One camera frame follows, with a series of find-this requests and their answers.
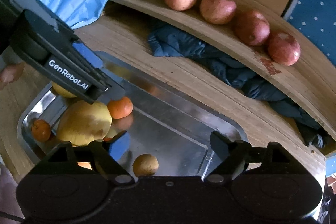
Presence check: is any blue polka dot fabric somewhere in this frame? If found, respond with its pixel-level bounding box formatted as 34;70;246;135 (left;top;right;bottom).
284;0;335;64

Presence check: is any dark blue cloth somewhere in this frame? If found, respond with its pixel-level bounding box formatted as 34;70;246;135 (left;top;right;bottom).
147;26;327;148

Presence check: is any large yellow pear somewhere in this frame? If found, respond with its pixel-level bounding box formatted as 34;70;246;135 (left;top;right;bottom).
56;100;112;146

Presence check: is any person's left hand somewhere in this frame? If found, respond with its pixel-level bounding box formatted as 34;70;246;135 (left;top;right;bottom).
0;63;25;90

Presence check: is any small tangerine in tray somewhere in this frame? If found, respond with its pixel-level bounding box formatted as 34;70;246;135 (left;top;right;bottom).
31;119;51;143

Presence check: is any large orange in tray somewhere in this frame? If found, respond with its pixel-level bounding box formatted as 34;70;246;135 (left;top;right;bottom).
77;161;92;170

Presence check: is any stainless steel tray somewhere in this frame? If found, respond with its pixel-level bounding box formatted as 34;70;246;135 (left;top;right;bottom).
17;51;248;178

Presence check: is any curved wooden shelf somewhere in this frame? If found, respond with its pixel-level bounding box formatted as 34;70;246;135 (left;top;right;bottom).
111;0;335;138

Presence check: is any rightmost red apple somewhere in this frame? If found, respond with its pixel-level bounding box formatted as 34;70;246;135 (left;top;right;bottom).
266;31;301;66

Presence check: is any small orange tangerine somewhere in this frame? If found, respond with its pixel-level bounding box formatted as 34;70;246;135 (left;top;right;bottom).
107;97;133;119

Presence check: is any yellow pear in tray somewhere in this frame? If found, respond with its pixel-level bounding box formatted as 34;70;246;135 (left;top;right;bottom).
52;81;76;98

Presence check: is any small brown kiwi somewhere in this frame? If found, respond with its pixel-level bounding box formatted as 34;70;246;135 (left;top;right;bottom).
133;154;159;177

